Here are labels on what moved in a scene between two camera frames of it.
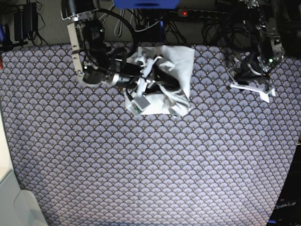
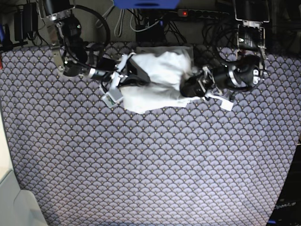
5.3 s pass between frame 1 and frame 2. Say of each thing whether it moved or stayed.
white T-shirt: moved
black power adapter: stayed
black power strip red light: stayed
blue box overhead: stayed
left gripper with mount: moved
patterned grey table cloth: stayed
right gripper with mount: moved
